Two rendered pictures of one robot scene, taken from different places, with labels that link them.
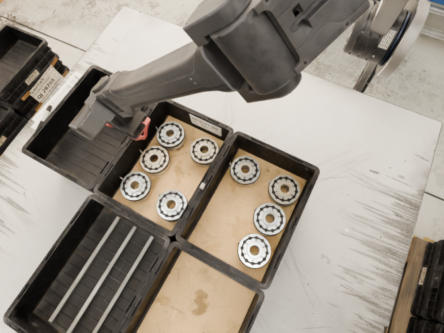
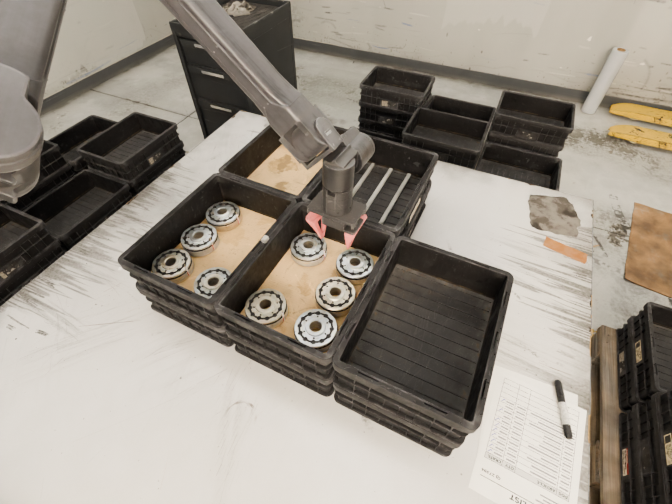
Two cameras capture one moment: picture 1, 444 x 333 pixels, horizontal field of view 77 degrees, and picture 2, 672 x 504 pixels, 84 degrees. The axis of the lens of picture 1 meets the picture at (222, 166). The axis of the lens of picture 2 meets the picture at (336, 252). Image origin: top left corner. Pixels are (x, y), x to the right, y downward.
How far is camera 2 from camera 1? 0.94 m
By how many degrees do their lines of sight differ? 61
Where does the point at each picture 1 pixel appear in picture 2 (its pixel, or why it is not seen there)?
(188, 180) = (291, 279)
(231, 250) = (247, 220)
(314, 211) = not seen: hidden behind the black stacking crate
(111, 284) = (364, 196)
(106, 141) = (415, 326)
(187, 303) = (292, 187)
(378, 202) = (64, 296)
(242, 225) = (231, 238)
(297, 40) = not seen: outside the picture
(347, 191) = (94, 307)
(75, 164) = (447, 295)
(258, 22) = not seen: outside the picture
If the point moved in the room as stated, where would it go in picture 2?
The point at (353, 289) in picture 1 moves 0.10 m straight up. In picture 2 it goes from (141, 224) to (129, 203)
